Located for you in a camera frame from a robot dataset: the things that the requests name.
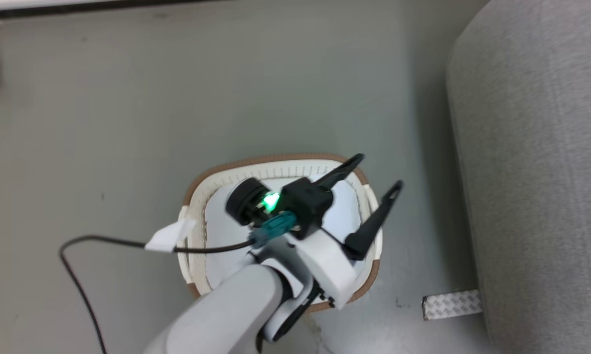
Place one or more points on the black round wrist camera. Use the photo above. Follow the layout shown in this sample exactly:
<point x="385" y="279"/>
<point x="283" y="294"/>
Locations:
<point x="244" y="201"/>

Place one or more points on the cream laundry basket brown rim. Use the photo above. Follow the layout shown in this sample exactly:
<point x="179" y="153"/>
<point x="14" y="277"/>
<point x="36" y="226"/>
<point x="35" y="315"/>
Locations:
<point x="256" y="167"/>

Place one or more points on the grey fabric sofa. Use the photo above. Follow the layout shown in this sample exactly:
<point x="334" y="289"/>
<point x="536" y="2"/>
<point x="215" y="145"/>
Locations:
<point x="536" y="172"/>

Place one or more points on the white baseboard strip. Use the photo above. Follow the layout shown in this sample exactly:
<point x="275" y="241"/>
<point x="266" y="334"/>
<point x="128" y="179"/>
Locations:
<point x="40" y="4"/>

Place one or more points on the diamond plate metal strip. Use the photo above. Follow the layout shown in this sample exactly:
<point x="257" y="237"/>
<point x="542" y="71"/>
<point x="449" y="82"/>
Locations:
<point x="453" y="305"/>

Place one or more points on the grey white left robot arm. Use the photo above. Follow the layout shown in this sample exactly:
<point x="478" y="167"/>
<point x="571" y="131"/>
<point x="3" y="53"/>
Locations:
<point x="226" y="314"/>

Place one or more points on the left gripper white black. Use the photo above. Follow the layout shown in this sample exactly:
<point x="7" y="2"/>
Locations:
<point x="325" y="265"/>

